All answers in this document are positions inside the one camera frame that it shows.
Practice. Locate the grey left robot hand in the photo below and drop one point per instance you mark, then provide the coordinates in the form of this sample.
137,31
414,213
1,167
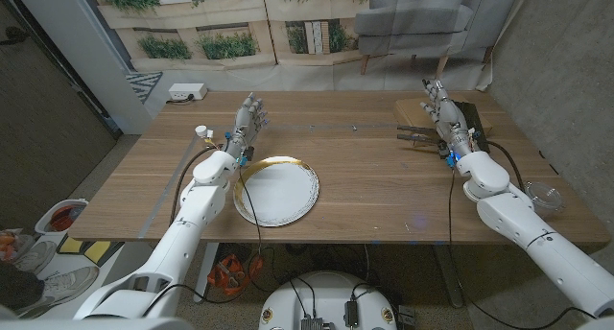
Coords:
244,126

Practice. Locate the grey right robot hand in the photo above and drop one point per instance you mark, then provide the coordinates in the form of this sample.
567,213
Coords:
451,124

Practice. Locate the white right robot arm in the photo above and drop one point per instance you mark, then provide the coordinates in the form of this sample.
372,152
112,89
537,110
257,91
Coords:
551,248

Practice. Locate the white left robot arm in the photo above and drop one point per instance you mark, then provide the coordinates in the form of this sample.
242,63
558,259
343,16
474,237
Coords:
187,224

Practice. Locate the white gold-rimmed paper plate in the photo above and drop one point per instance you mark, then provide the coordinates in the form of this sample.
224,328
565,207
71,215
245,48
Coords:
283,191

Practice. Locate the clear glass cup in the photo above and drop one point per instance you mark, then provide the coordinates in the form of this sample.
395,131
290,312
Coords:
547,198

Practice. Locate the brown cardboard box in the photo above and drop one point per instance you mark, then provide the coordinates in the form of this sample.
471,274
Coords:
412,114

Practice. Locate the white power strip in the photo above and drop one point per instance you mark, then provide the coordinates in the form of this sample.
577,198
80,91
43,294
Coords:
187,91

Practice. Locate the printed room backdrop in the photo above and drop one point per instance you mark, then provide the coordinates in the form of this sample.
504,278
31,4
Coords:
312,76

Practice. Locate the orange tool under table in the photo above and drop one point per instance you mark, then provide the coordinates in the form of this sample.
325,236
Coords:
225,272

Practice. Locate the white table leg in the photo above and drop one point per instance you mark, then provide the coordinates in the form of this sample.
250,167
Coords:
205,272

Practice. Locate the grey table leg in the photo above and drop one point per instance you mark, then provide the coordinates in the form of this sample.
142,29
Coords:
448,277

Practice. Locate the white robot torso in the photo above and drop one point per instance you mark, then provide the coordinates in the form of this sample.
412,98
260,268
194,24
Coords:
326,296

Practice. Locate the black floor power adapter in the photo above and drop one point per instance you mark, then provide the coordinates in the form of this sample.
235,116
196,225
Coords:
407,315

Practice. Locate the yellow black floor mat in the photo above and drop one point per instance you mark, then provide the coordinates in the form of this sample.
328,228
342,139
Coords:
72,245

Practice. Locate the black adapter on torso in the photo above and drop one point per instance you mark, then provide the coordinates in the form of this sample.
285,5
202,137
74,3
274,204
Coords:
351,314

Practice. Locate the white bin with red contents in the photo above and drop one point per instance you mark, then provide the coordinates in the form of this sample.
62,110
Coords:
45,224

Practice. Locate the white sneaker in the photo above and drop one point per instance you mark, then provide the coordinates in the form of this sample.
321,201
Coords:
36,255
67,287

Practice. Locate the orange bag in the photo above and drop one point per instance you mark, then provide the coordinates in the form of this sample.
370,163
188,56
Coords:
8,246

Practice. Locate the black trouser leg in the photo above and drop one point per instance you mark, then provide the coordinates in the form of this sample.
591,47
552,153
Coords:
19,287

